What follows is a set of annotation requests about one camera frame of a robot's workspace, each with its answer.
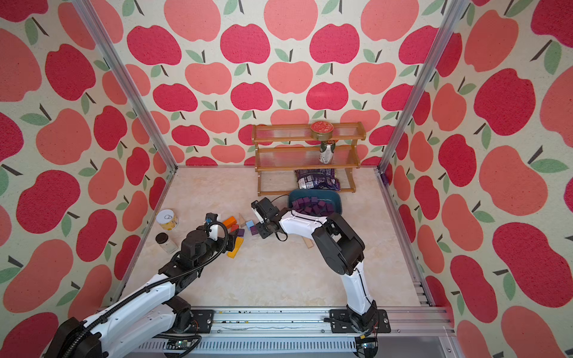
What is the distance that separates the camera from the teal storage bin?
1.04 meters

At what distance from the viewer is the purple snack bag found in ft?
3.50

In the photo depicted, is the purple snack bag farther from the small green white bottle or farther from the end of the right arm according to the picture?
the end of the right arm

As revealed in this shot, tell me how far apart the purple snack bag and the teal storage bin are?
0.02 m

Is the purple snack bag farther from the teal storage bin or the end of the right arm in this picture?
the end of the right arm
